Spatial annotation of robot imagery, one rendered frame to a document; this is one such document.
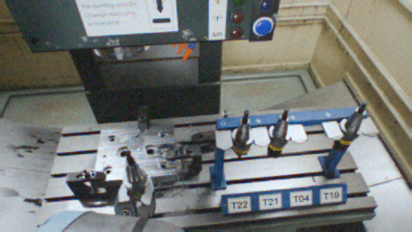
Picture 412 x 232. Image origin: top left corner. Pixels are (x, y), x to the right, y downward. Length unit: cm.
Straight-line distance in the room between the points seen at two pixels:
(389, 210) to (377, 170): 17
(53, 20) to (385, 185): 129
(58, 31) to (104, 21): 8
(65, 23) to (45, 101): 156
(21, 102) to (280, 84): 165
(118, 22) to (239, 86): 150
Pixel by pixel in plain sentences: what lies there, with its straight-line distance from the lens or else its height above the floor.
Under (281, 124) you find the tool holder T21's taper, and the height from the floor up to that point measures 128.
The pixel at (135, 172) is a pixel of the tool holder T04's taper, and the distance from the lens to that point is 78.
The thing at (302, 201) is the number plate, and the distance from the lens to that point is 114.
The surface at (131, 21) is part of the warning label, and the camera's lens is 54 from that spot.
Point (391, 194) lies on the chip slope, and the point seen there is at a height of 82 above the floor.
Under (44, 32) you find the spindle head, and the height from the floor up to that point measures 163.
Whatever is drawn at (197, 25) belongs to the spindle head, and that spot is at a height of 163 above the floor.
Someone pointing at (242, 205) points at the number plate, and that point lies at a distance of 108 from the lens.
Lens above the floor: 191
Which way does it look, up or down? 48 degrees down
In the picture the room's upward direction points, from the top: straight up
